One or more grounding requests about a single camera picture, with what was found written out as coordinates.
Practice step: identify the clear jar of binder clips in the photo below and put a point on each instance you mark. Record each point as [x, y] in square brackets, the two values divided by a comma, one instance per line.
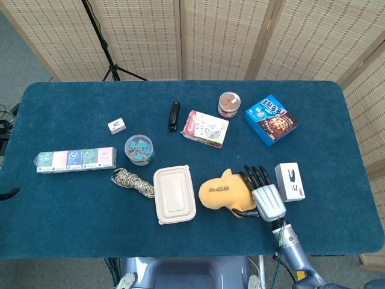
[139, 150]

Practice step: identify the bamboo screen panel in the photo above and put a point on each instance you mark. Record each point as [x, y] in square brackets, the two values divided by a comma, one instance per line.
[141, 39]
[368, 105]
[216, 39]
[316, 39]

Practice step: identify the small white box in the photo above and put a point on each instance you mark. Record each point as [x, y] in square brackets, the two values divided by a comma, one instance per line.
[116, 126]

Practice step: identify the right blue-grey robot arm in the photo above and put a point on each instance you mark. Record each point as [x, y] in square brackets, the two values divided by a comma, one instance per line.
[296, 253]

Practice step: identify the black stapler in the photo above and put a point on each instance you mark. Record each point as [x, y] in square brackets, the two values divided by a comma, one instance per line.
[174, 117]

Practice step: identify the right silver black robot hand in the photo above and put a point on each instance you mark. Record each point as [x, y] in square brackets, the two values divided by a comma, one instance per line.
[269, 201]

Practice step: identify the beige lidded food container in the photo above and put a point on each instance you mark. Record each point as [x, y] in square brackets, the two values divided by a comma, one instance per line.
[174, 194]

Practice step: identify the row of tissue packs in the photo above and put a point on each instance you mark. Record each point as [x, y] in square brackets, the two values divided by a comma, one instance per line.
[75, 159]

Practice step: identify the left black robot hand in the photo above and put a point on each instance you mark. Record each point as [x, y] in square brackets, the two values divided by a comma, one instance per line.
[9, 194]

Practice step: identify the round jar with brown lid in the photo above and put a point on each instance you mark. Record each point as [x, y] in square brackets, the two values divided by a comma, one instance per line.
[229, 103]

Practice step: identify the white and red snack box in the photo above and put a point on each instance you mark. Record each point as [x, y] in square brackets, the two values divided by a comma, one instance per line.
[204, 129]

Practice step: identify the yellow floor tape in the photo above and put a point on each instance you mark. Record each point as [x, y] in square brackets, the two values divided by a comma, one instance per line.
[300, 274]

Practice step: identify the blue cookie box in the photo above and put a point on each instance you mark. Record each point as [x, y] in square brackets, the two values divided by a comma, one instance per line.
[270, 120]

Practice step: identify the blue-grey robot torso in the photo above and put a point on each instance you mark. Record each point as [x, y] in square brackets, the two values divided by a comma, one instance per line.
[186, 274]

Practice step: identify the black tripod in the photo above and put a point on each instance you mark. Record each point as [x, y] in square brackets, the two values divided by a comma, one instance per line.
[103, 45]

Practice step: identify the yellow plush toy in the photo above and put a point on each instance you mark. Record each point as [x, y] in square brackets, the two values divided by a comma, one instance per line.
[225, 192]

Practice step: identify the white stapler box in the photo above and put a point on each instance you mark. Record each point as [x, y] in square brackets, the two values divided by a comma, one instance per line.
[289, 182]

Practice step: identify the blue felt table cover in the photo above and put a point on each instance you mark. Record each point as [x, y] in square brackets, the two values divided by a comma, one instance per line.
[90, 216]

